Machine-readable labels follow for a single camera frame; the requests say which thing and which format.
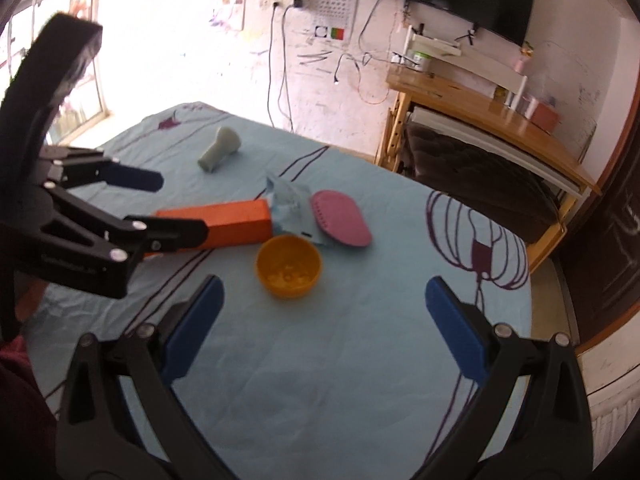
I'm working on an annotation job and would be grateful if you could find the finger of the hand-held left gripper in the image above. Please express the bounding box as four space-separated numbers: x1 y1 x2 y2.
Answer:
42 147 164 192
37 184 210 301

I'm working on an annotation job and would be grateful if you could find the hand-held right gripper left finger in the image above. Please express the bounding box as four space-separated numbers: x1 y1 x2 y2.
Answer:
55 275 236 480

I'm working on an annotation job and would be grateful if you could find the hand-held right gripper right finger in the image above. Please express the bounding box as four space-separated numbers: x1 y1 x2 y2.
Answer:
415 276 593 480

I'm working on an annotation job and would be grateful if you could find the orange cardboard box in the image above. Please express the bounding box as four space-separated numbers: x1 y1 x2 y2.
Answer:
145 199 273 261

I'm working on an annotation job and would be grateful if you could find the grey-green plastic cup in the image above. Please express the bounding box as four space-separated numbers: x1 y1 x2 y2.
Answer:
197 127 242 172

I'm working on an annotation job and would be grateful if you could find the orange plastic bowl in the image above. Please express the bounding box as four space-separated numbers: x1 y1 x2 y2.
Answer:
256 235 322 300

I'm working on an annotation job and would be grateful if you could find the window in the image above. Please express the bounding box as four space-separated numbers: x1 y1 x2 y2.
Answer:
0 0 113 136

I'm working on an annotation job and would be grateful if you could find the light blue cloth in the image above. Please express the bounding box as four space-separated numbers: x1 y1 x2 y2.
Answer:
265 176 331 247

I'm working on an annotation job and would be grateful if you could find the dark tufted cushion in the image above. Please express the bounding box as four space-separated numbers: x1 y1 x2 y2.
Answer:
402 122 566 246

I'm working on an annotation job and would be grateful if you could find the pink oval brush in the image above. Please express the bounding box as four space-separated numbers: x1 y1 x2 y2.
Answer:
310 190 373 248

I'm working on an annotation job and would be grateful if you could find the dark brown door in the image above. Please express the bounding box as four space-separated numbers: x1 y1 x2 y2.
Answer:
557 20 640 356

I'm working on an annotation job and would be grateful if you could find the dark red clothing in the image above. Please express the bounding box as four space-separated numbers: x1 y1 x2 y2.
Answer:
0 335 58 480

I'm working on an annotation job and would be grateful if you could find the wooden desk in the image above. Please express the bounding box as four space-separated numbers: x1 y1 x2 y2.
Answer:
377 67 603 271

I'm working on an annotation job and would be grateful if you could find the pink box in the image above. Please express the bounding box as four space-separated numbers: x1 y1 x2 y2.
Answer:
529 105 561 133

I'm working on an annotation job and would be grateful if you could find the white desk shelf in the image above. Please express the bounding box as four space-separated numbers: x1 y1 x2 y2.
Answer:
402 25 529 108

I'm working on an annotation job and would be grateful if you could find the eye chart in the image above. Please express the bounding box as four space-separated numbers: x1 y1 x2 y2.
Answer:
314 0 357 41

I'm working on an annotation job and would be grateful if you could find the black power cable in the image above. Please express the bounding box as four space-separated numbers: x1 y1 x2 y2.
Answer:
269 5 282 127

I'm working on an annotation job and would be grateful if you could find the black charger cable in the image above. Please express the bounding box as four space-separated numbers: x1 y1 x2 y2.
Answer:
281 5 297 133

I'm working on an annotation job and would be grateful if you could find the television cable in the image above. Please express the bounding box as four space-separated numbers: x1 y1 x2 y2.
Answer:
332 0 401 106

